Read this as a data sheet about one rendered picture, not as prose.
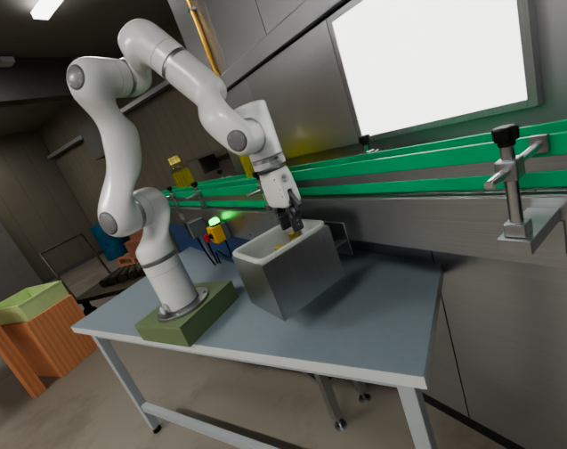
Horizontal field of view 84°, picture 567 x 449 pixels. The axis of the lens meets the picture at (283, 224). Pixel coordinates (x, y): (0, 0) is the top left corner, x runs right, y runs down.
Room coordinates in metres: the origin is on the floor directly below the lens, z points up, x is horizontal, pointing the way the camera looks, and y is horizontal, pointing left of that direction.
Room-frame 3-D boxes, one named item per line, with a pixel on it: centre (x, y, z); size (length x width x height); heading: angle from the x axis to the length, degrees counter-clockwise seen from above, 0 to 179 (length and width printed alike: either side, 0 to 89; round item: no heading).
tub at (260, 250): (0.80, 0.03, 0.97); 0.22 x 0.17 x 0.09; 120
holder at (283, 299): (0.81, 0.00, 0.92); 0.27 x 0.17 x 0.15; 120
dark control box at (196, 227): (1.53, 0.41, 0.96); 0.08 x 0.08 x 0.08; 30
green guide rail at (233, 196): (1.73, 0.45, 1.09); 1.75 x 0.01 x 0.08; 30
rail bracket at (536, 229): (0.39, -0.32, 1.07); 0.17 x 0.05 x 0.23; 120
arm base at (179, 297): (1.02, 0.43, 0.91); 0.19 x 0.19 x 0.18
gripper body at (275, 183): (0.80, -0.02, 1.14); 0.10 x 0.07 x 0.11; 28
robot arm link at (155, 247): (1.06, 0.42, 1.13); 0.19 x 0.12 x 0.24; 154
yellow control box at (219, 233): (1.29, 0.27, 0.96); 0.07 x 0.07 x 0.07; 30
